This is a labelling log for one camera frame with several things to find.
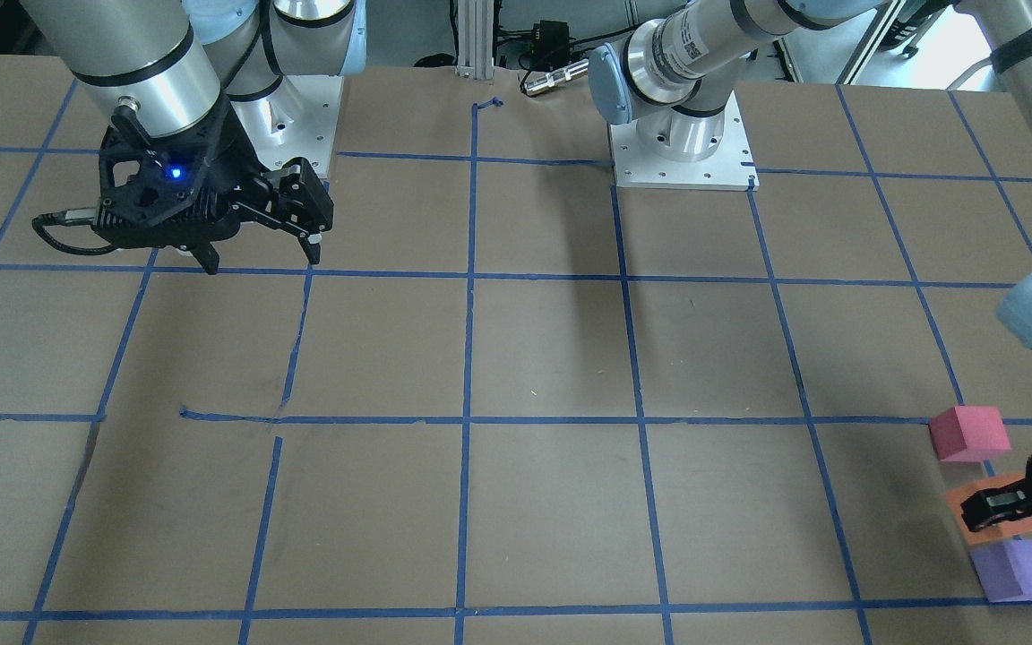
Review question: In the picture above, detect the pink foam block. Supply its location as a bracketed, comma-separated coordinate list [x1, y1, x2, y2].
[928, 405, 1012, 462]

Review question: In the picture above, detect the silver cable connector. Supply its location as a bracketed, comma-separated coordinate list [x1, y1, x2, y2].
[520, 57, 589, 98]

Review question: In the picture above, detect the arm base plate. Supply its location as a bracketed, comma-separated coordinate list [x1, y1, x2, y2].
[607, 93, 761, 192]
[232, 76, 345, 179]

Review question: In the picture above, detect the purple foam block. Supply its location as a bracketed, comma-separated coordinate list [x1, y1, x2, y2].
[970, 539, 1032, 603]

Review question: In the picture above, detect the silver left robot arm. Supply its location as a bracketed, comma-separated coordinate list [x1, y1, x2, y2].
[589, 1, 1032, 533]

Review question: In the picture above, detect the black power adapter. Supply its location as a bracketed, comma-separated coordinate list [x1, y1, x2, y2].
[529, 20, 571, 71]

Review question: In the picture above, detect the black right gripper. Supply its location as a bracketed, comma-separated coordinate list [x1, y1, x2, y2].
[97, 97, 333, 275]

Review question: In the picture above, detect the aluminium frame post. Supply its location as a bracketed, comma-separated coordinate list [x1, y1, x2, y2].
[453, 0, 496, 84]

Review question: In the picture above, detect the orange foam block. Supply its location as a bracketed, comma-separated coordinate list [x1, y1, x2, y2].
[943, 473, 1032, 547]

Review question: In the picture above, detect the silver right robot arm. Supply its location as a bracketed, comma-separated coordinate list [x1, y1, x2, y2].
[23, 1, 367, 275]

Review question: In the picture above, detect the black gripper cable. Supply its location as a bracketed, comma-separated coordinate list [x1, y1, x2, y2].
[31, 208, 123, 257]

